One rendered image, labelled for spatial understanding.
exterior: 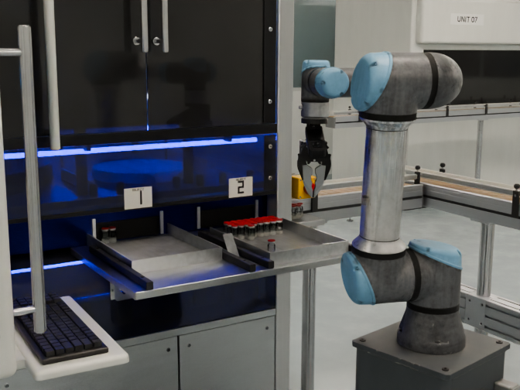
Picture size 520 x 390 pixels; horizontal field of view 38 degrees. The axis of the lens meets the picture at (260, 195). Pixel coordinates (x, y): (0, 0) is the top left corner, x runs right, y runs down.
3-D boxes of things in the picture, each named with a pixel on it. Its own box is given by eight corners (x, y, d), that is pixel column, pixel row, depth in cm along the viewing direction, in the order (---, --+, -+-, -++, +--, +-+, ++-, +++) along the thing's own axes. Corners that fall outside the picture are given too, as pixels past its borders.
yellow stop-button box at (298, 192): (285, 196, 251) (285, 175, 250) (303, 193, 255) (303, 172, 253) (299, 200, 245) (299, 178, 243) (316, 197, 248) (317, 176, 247)
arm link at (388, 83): (419, 310, 162) (441, 53, 147) (354, 316, 158) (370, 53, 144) (395, 289, 173) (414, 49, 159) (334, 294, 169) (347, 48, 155)
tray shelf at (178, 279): (70, 253, 216) (70, 247, 215) (275, 225, 252) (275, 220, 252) (135, 300, 176) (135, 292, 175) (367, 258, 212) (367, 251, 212)
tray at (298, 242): (210, 238, 226) (209, 227, 226) (282, 228, 240) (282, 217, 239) (269, 265, 198) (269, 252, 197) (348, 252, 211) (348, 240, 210)
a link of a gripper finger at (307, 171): (311, 194, 208) (312, 161, 207) (313, 198, 203) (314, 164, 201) (299, 194, 208) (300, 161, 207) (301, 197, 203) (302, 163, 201)
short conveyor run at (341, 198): (276, 229, 254) (276, 183, 251) (252, 220, 267) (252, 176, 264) (425, 208, 290) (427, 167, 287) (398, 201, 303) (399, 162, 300)
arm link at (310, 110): (330, 103, 197) (299, 102, 197) (330, 120, 198) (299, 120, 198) (327, 101, 205) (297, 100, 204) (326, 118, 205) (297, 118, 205)
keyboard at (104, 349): (2, 308, 187) (1, 298, 186) (58, 299, 194) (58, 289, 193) (42, 366, 153) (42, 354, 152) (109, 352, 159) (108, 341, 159)
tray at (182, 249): (87, 244, 218) (86, 233, 217) (168, 234, 232) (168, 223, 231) (131, 274, 190) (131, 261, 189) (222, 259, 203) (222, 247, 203)
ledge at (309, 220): (270, 220, 258) (270, 215, 258) (301, 217, 265) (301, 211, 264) (293, 229, 247) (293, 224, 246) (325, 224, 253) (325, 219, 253)
